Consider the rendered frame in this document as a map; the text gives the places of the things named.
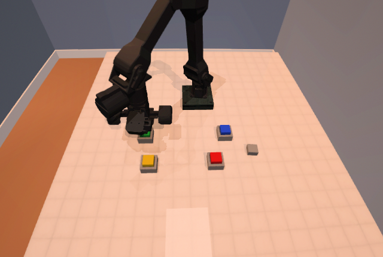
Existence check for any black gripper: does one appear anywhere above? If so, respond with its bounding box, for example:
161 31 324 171
107 97 172 125

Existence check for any small tan block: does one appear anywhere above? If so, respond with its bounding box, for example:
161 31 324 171
246 144 259 156

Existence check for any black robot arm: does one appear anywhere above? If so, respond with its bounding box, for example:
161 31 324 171
95 0 214 135

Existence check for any yellow button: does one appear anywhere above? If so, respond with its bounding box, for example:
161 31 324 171
140 155 158 173

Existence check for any red button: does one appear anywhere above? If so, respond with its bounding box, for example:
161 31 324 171
206 152 225 170

